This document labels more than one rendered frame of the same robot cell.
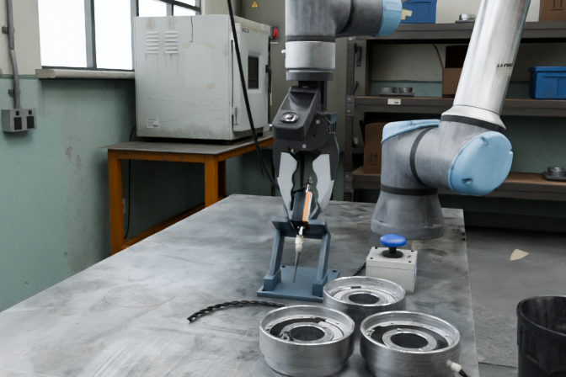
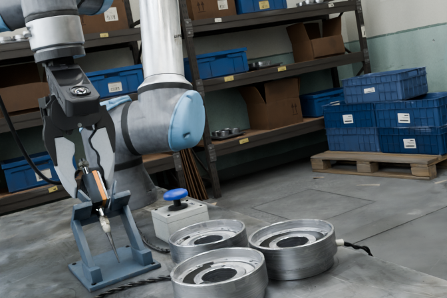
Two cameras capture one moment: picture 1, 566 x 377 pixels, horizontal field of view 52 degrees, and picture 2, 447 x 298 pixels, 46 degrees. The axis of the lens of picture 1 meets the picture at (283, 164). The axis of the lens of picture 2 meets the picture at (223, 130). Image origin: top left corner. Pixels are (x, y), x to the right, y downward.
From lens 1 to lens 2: 0.37 m
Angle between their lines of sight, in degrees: 42
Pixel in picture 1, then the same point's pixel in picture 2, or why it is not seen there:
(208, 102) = not seen: outside the picture
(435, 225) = (153, 189)
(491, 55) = (167, 28)
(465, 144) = (176, 104)
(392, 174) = not seen: hidden behind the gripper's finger
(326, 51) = (78, 25)
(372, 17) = not seen: outside the picture
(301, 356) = (248, 287)
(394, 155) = not seen: hidden behind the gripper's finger
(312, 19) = not seen: outside the picture
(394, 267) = (191, 214)
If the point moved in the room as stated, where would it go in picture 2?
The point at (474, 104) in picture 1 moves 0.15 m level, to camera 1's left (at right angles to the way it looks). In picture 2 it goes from (167, 71) to (104, 82)
